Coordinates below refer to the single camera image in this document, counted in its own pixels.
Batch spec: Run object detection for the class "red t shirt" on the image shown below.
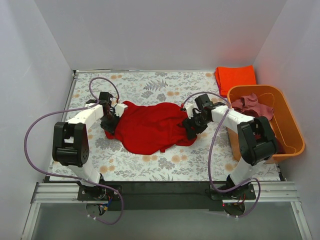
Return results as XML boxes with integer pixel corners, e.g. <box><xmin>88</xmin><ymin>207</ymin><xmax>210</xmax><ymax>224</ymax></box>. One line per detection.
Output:
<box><xmin>105</xmin><ymin>101</ymin><xmax>196</xmax><ymax>155</ymax></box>

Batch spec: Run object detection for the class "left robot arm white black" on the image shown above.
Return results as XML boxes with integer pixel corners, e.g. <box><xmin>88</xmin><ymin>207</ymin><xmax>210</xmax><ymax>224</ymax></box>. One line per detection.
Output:
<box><xmin>52</xmin><ymin>92</ymin><xmax>128</xmax><ymax>200</ymax></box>

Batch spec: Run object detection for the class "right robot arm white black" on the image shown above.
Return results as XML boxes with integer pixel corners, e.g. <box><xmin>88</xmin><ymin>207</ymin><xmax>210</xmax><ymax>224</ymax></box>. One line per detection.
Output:
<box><xmin>180</xmin><ymin>91</ymin><xmax>279</xmax><ymax>199</ymax></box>

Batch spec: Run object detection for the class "folded magenta shirt under orange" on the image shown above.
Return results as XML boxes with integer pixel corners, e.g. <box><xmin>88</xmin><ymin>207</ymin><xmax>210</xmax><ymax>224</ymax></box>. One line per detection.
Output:
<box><xmin>218</xmin><ymin>84</ymin><xmax>229</xmax><ymax>98</ymax></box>

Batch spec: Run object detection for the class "floral patterned table mat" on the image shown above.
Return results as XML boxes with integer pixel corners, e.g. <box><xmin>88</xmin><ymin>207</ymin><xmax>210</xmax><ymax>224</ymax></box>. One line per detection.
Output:
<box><xmin>52</xmin><ymin>71</ymin><xmax>280</xmax><ymax>183</ymax></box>

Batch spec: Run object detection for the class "folded orange t shirt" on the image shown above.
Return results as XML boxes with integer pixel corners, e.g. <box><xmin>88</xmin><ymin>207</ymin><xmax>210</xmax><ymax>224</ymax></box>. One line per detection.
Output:
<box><xmin>214</xmin><ymin>65</ymin><xmax>257</xmax><ymax>91</ymax></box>

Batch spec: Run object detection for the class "dark maroon t shirt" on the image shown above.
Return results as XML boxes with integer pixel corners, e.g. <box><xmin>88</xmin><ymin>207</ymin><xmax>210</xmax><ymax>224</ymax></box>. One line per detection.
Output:
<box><xmin>236</xmin><ymin>116</ymin><xmax>284</xmax><ymax>159</ymax></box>

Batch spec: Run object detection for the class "pink t shirt in basket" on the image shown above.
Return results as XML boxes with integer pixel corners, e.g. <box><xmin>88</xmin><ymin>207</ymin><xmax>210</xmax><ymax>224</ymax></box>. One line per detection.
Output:
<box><xmin>231</xmin><ymin>93</ymin><xmax>274</xmax><ymax>121</ymax></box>

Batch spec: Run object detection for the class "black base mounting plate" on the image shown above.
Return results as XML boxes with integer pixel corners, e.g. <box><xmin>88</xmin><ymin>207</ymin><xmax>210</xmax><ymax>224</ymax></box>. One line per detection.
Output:
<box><xmin>77</xmin><ymin>181</ymin><xmax>258</xmax><ymax>212</ymax></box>

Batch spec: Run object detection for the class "orange plastic basket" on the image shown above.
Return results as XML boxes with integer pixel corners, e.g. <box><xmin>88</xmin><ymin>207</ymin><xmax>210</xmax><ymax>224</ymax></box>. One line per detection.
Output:
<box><xmin>227</xmin><ymin>84</ymin><xmax>305</xmax><ymax>164</ymax></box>

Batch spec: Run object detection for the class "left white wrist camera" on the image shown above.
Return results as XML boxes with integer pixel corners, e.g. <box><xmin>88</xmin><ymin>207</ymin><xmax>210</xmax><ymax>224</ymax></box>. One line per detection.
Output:
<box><xmin>113</xmin><ymin>103</ymin><xmax>128</xmax><ymax>118</ymax></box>

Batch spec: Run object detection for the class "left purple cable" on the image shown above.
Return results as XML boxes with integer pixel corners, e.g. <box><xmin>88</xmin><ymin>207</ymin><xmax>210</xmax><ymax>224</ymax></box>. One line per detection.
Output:
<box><xmin>24</xmin><ymin>77</ymin><xmax>125</xmax><ymax>225</ymax></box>

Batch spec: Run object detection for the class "aluminium frame rail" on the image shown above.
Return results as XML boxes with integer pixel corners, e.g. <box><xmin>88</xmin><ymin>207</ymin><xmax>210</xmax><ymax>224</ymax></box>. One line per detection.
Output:
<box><xmin>21</xmin><ymin>181</ymin><xmax>312</xmax><ymax>240</ymax></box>

